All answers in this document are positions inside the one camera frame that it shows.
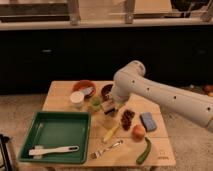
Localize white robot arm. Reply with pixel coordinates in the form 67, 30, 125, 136
111, 60, 213, 133

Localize green cucumber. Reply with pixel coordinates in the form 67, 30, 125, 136
136, 137, 151, 165

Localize wooden table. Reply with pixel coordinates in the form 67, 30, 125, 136
20, 80, 176, 171

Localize green cup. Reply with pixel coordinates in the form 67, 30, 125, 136
90, 96, 101, 111

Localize green plastic tray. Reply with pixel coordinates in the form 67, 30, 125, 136
18, 111, 91, 164

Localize blue sponge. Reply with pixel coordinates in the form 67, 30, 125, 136
140, 112, 157, 132

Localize orange bowl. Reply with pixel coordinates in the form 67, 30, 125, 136
73, 80, 96, 98

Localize wooden black eraser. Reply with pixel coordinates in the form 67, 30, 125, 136
101, 100, 115, 115

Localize white cup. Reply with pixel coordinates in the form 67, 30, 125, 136
70, 91, 84, 107

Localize small metal cup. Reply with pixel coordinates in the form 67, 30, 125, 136
108, 108, 119, 117

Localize metal fork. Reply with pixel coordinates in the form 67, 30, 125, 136
90, 140, 123, 159

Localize black object at left edge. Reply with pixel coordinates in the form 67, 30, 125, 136
0, 134, 13, 171

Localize white spatula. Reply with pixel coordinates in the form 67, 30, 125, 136
28, 146, 79, 156

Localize orange fruit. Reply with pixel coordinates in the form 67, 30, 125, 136
132, 125, 146, 140

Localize purple bowl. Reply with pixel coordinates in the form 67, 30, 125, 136
101, 84, 112, 101

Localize dark red grapes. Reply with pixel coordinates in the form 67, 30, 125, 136
121, 110, 135, 131

